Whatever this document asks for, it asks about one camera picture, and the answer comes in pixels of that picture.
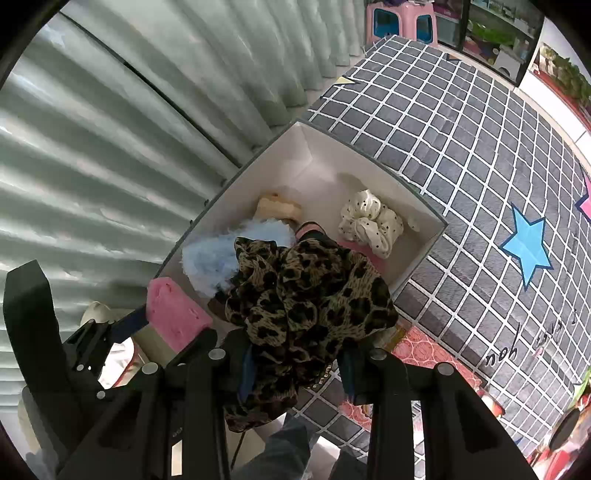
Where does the beige scrunchie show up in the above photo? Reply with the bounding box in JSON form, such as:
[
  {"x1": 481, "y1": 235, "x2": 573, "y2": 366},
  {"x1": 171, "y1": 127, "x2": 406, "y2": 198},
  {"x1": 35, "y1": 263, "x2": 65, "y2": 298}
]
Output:
[{"x1": 255, "y1": 192, "x2": 304, "y2": 223}]

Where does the light blue fluffy scrunchie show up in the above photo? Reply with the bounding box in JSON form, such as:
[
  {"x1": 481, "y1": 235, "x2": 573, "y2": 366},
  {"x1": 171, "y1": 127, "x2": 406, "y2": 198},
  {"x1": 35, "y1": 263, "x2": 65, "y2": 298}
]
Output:
[{"x1": 180, "y1": 217, "x2": 297, "y2": 297}]

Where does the pink plastic stool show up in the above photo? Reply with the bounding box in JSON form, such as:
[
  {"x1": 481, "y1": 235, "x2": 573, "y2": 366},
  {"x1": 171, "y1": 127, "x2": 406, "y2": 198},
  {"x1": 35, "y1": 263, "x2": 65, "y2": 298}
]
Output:
[{"x1": 364, "y1": 0, "x2": 440, "y2": 48}]

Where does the person's jeans leg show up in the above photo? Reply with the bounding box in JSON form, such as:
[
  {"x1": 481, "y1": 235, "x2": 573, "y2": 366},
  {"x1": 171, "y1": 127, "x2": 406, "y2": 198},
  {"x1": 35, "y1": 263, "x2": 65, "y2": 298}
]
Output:
[{"x1": 230, "y1": 410, "x2": 320, "y2": 480}]

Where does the glass door cabinet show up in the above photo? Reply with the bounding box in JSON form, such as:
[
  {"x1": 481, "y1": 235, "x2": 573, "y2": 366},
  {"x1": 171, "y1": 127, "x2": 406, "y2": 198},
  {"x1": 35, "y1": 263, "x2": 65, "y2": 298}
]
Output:
[{"x1": 436, "y1": 0, "x2": 546, "y2": 88}]

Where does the red patterned carton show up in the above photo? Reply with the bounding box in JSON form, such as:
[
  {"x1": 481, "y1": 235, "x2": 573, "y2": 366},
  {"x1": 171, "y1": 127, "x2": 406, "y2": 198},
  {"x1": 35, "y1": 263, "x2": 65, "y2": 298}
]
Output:
[{"x1": 387, "y1": 322, "x2": 506, "y2": 416}]

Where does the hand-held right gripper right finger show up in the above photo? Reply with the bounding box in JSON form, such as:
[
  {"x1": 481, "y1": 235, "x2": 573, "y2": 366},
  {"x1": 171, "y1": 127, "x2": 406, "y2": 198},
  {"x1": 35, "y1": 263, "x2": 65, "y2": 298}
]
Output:
[{"x1": 338, "y1": 346, "x2": 540, "y2": 480}]

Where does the white polka dot scrunchie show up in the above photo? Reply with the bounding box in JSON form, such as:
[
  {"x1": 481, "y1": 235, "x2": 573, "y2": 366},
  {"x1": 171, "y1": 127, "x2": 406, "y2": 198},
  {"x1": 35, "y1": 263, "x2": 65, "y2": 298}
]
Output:
[{"x1": 337, "y1": 188, "x2": 406, "y2": 260}]

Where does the black cable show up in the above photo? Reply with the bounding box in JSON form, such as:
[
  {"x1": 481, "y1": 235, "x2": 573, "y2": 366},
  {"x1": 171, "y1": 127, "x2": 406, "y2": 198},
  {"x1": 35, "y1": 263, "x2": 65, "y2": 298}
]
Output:
[{"x1": 230, "y1": 428, "x2": 246, "y2": 468}]

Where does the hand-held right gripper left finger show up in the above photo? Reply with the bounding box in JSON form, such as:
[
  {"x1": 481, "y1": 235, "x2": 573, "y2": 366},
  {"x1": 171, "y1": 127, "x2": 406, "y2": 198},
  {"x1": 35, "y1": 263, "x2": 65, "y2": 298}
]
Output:
[{"x1": 55, "y1": 327, "x2": 258, "y2": 480}]

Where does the leopard print scrunchie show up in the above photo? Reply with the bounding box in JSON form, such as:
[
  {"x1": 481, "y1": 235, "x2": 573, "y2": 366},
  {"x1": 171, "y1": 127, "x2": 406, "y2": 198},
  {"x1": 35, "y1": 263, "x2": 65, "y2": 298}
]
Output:
[{"x1": 223, "y1": 235, "x2": 401, "y2": 433}]

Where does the grey checked blanket with stars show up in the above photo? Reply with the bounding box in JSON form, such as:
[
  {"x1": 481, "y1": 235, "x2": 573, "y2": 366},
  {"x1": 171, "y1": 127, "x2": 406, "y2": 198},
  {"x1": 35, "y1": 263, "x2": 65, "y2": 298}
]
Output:
[{"x1": 293, "y1": 34, "x2": 591, "y2": 468}]

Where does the pink sock with black band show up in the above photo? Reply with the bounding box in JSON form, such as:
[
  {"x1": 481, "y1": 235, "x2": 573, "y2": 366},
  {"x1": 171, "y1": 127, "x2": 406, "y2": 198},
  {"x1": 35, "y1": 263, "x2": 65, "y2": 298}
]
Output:
[{"x1": 295, "y1": 222, "x2": 386, "y2": 275}]

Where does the black lid nut jar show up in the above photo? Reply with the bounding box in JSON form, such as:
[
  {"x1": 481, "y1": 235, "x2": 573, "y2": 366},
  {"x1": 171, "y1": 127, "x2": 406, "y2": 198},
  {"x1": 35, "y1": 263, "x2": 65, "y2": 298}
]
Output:
[{"x1": 546, "y1": 406, "x2": 583, "y2": 454}]

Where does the pink cloth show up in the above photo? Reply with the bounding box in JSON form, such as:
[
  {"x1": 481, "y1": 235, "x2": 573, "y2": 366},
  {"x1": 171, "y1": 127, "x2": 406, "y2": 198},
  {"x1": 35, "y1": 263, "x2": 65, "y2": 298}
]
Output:
[{"x1": 146, "y1": 275, "x2": 215, "y2": 353}]

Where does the grey cardboard box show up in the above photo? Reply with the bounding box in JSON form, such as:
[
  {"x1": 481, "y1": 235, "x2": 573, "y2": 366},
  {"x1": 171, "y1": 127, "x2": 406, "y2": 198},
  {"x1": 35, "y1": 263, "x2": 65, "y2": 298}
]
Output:
[{"x1": 158, "y1": 118, "x2": 450, "y2": 326}]

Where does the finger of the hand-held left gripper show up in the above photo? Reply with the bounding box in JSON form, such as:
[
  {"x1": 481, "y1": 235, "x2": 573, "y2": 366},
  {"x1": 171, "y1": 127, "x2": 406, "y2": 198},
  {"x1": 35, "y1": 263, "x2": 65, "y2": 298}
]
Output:
[{"x1": 64, "y1": 305, "x2": 151, "y2": 370}]

